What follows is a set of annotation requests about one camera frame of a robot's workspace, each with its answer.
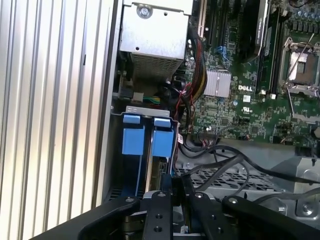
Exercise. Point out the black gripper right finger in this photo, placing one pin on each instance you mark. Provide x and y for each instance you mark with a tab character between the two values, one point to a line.
262	215

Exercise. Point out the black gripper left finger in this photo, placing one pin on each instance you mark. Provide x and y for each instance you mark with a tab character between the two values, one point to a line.
158	217

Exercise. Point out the hard disk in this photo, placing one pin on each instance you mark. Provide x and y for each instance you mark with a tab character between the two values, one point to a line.
162	142

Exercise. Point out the blue disk carrier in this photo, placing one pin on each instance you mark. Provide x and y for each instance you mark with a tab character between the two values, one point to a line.
132	140

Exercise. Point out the silver metal disk bay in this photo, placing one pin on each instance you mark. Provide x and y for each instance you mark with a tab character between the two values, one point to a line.
147	110

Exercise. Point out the black RAM slot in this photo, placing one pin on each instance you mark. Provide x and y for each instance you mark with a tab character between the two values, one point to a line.
275	50

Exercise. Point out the black expansion slot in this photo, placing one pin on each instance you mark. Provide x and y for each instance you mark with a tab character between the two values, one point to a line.
212	22

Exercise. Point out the beige expansion slot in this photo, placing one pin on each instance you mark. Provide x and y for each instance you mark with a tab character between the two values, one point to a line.
200	17

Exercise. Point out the grey metal PC case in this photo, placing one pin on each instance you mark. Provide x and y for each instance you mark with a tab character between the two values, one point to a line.
275	155

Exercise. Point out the black header connector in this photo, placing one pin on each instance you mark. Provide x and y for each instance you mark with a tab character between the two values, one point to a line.
213	131

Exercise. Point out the green Dell motherboard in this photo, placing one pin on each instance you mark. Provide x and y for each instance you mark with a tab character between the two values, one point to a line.
250	117

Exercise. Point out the small white plug connector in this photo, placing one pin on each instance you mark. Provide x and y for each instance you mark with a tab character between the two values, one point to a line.
138	97

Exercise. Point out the silver finned heatsink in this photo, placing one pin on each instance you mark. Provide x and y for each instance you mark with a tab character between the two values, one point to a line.
217	83

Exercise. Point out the CPU socket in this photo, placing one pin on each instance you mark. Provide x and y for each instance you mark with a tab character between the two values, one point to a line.
303	67

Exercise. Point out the blue board connector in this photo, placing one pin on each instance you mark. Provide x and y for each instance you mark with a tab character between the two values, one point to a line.
223	53

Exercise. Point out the thin metal locking lever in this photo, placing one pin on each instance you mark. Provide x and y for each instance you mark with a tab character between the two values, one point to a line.
302	53

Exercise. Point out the green RAM stick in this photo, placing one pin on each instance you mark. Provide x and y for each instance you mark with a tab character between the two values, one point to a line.
265	42

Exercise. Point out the silver perforated metal box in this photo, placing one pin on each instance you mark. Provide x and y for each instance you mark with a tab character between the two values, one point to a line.
152	32

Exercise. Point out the black graphics card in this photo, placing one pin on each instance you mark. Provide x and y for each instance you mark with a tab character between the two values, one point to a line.
250	30

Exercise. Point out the silver socket cover frame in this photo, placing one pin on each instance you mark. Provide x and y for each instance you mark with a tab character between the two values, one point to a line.
303	90

